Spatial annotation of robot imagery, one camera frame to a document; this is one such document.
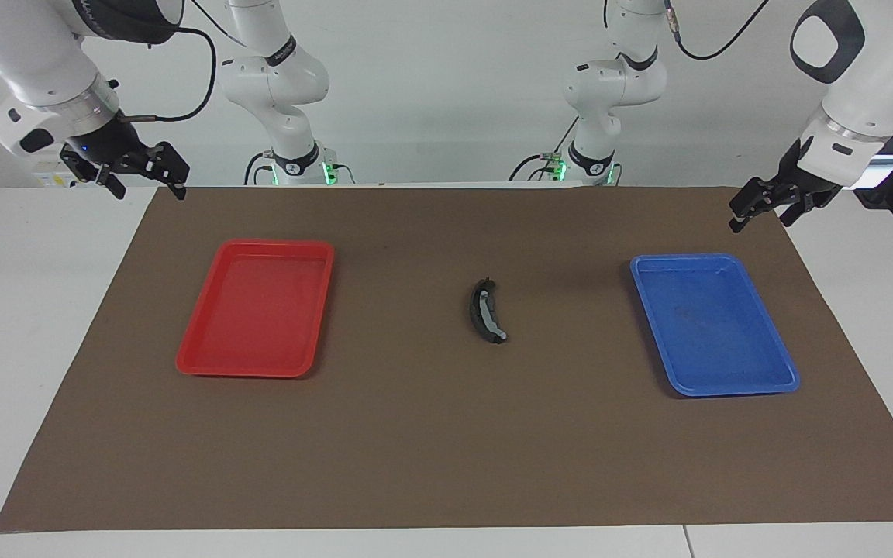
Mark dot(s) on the white wall socket box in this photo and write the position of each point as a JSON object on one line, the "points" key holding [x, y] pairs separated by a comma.
{"points": [[47, 180]]}

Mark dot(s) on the red plastic tray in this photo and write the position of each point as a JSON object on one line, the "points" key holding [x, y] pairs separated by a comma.
{"points": [[256, 310]]}

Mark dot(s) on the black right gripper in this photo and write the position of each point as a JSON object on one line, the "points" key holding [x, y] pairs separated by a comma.
{"points": [[109, 143]]}

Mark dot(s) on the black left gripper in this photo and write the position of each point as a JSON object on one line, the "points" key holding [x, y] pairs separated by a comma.
{"points": [[807, 178]]}

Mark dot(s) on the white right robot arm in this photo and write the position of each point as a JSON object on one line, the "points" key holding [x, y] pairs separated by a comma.
{"points": [[36, 62]]}

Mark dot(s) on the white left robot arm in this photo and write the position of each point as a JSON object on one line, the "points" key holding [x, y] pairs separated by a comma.
{"points": [[873, 85]]}

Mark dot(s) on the brown table mat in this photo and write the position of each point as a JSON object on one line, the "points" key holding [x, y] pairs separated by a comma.
{"points": [[446, 434]]}

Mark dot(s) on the blue plastic tray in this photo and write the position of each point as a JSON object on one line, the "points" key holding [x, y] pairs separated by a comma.
{"points": [[714, 325]]}

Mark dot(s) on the curved brake shoe silver web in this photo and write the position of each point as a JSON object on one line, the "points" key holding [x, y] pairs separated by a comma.
{"points": [[476, 310]]}

